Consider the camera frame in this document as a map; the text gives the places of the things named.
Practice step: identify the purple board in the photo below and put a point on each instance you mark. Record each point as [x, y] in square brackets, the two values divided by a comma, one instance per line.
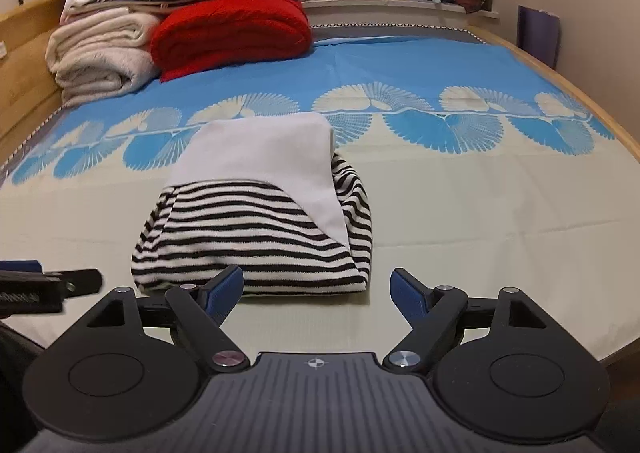
[537, 35]

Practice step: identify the black white striped shirt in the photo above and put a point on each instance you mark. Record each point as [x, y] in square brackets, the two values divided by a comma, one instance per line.
[260, 213]

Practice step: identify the cream folded blanket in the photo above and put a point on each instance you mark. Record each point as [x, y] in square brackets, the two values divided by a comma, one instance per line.
[100, 58]

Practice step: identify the blue cream patterned bed sheet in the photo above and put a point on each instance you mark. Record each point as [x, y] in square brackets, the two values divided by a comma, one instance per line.
[475, 233]

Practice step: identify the red knitted blanket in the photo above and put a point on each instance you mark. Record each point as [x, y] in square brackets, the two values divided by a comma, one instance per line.
[230, 33]

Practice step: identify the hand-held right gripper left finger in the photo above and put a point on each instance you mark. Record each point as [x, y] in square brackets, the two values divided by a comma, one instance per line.
[225, 295]

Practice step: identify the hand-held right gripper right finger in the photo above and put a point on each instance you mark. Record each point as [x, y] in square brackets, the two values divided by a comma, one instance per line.
[407, 295]

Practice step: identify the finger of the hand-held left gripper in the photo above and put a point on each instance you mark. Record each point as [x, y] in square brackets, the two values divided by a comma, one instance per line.
[75, 282]

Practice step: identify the white windowsill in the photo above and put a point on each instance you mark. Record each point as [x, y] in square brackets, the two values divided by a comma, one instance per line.
[400, 8]

